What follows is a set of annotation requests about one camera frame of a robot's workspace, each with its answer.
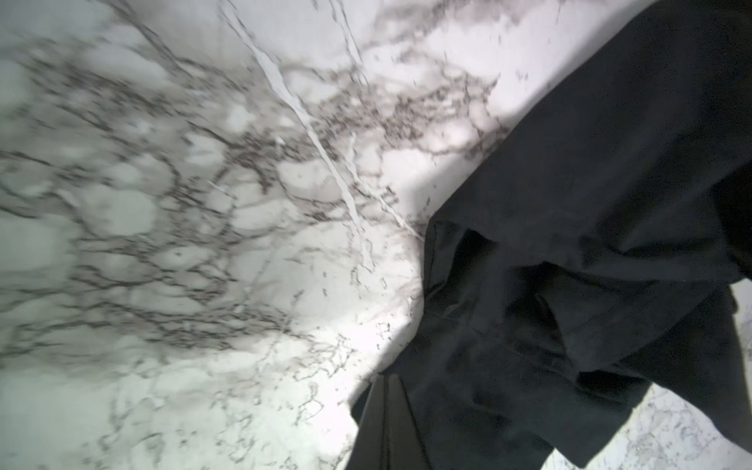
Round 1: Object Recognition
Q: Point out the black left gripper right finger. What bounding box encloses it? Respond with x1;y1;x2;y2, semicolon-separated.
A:
387;375;431;470

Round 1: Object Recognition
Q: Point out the black t-shirt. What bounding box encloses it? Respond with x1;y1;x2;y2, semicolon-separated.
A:
380;1;751;469

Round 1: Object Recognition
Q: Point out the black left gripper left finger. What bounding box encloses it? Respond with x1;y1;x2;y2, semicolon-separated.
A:
346;376;388;470

